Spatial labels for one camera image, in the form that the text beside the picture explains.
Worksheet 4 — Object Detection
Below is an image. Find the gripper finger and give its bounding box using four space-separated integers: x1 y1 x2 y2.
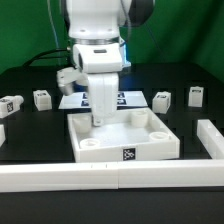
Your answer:
93 116 104 127

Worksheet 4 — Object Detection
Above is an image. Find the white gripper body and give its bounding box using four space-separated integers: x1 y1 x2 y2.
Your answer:
72 43 122 115

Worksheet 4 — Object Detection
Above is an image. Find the white square tabletop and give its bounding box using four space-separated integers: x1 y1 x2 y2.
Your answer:
67 108 180 162

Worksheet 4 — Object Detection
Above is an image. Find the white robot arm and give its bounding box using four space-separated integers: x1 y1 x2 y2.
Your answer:
57 0 155 126

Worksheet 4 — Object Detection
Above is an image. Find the paper sheet with markers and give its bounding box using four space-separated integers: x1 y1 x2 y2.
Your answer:
59 91 147 109

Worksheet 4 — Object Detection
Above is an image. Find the white left fence piece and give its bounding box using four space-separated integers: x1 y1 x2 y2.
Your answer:
0 124 6 147

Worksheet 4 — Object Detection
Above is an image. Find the white front fence bar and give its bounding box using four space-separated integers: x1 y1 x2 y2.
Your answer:
0 159 224 192

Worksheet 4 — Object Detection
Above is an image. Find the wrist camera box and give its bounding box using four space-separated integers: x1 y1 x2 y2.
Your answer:
56 67 87 96

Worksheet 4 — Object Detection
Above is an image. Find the black cable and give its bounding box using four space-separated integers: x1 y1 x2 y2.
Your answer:
21 48 73 68

